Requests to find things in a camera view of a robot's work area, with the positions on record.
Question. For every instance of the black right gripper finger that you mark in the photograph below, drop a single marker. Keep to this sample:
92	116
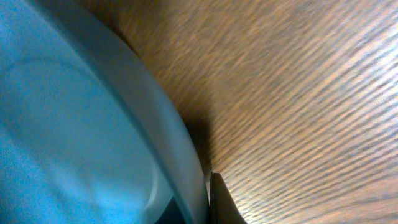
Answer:
222	207

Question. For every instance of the blue bowl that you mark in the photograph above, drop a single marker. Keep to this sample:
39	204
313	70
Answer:
87	134

